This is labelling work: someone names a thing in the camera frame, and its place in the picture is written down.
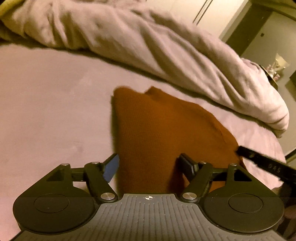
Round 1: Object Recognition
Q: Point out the brown knit cardigan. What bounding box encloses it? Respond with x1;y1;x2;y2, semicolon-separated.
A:
112;87;243;194

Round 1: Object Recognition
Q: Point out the person's right hand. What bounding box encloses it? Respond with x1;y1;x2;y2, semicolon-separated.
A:
272;183;295;240

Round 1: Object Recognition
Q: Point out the lavender bed sheet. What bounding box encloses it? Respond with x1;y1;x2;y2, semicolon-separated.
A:
1;43;285;240

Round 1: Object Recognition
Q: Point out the nightstand with decor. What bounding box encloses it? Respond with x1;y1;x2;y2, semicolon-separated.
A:
260;53;290;91

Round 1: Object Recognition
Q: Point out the lavender rumpled duvet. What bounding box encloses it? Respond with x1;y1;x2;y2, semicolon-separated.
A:
1;1;290;137

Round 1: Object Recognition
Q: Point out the white wardrobe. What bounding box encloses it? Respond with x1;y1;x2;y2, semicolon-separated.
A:
147;0;248;39

